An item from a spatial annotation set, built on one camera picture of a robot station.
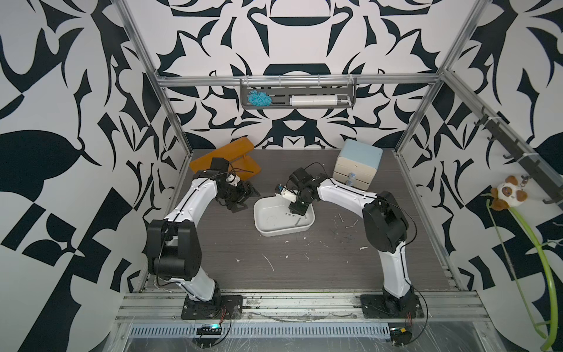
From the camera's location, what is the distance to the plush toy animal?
592mm

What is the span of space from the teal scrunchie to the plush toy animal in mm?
→ 810

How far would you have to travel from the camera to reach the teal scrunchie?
0.93 m

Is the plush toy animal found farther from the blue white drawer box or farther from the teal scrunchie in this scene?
the teal scrunchie
